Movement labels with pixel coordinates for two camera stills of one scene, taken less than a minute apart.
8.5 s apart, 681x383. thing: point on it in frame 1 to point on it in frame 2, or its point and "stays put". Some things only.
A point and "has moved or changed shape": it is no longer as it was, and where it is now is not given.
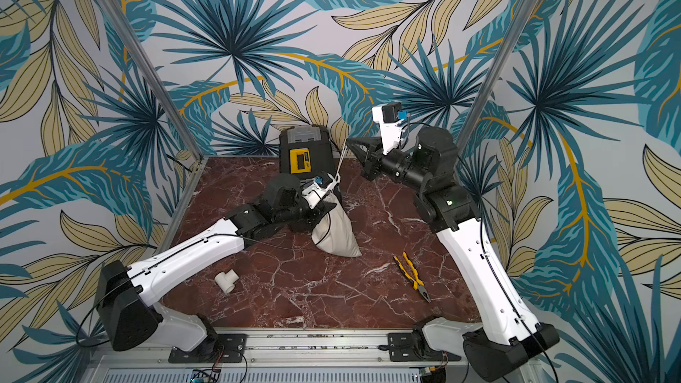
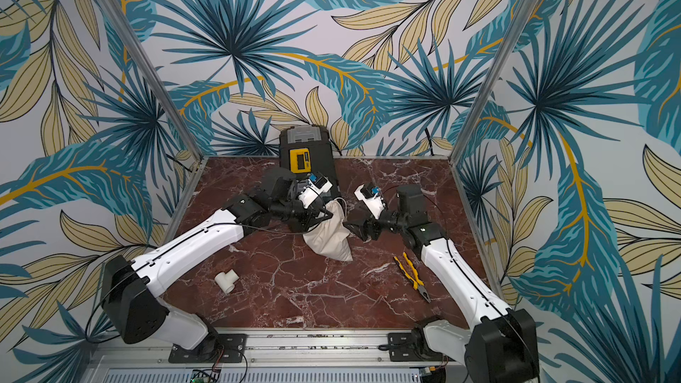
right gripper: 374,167 to 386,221
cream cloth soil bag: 331,232 has moved or changed shape
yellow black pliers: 418,284 stays put
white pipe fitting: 227,280 stays put
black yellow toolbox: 306,152 stays put
